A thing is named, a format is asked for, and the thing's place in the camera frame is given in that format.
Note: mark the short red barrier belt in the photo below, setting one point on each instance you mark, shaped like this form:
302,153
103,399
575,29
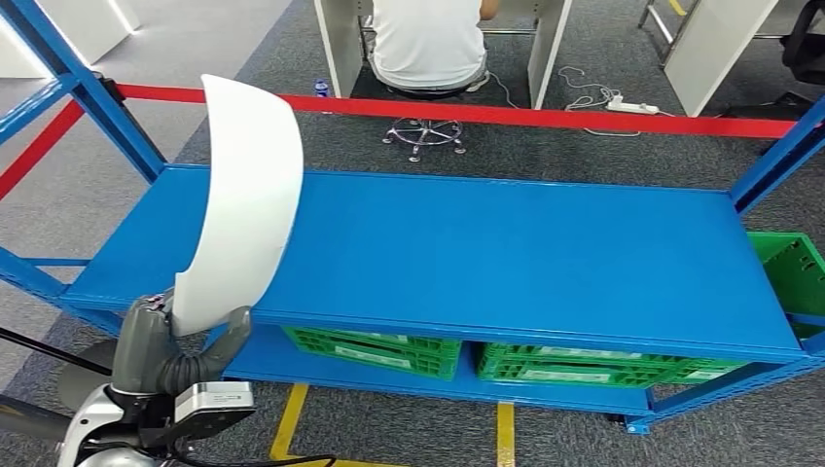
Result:
39,148

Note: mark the black stanchion post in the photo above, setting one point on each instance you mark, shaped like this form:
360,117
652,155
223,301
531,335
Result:
84,380

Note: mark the white power strip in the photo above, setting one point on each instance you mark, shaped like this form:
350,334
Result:
635,106

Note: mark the open green plastic crate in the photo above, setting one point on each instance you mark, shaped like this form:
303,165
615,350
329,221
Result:
793,271

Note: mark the water bottle blue label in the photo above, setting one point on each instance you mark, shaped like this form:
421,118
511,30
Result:
321,87

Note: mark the black office chair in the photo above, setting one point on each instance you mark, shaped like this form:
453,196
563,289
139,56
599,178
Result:
806,45

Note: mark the black stool chrome base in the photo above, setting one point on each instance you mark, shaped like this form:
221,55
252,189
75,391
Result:
422,132

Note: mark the blue metal shelf rack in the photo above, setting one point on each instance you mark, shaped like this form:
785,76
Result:
515,258

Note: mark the person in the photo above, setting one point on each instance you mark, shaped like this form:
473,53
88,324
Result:
425,45

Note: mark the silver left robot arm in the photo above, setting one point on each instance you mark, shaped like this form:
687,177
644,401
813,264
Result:
90,419

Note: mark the white desk metal frame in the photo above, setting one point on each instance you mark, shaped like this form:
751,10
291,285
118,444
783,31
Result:
709,51

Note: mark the long red barrier belt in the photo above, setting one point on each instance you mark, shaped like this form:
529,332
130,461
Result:
515,117

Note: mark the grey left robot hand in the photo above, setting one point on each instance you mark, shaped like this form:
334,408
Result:
142,348

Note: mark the white curved plastic part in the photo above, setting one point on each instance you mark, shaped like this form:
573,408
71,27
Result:
245,193

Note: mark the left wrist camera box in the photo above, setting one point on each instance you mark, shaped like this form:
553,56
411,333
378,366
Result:
213,403

